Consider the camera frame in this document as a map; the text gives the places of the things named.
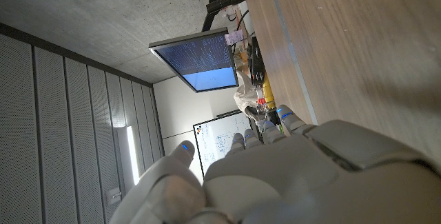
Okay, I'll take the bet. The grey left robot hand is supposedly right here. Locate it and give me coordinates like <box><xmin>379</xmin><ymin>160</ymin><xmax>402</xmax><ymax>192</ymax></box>
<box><xmin>110</xmin><ymin>104</ymin><xmax>441</xmax><ymax>224</ymax></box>

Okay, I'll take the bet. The whiteboard with drawings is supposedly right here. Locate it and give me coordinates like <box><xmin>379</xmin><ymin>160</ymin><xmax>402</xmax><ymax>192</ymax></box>
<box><xmin>192</xmin><ymin>110</ymin><xmax>259</xmax><ymax>176</ymax></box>

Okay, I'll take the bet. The yellow plastic object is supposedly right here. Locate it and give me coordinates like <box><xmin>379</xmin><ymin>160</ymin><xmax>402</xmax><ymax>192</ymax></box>
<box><xmin>262</xmin><ymin>74</ymin><xmax>276</xmax><ymax>110</ymax></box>

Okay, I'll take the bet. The white jacket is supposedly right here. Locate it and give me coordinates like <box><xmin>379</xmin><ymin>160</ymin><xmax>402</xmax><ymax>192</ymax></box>
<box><xmin>233</xmin><ymin>70</ymin><xmax>263</xmax><ymax>121</ymax></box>

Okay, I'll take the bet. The black computer monitor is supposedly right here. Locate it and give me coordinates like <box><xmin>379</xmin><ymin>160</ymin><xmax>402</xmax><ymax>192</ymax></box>
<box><xmin>148</xmin><ymin>27</ymin><xmax>240</xmax><ymax>93</ymax></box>

